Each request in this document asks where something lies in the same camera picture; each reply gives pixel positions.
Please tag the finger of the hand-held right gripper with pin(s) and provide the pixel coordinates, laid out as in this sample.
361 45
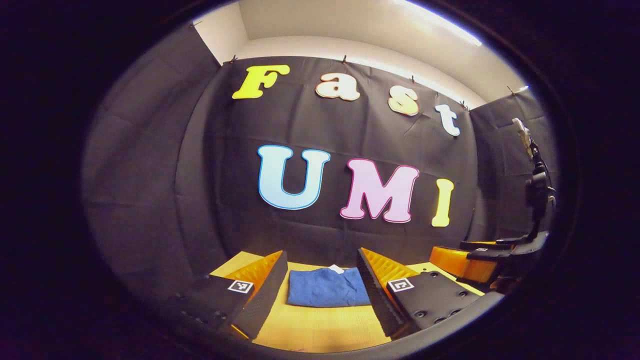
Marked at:
492 244
487 254

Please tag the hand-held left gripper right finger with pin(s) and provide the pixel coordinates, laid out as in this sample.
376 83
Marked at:
375 295

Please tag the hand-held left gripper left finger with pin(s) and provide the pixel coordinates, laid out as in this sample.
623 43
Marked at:
265 300

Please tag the black backdrop cloth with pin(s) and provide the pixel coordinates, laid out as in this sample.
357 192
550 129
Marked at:
370 130

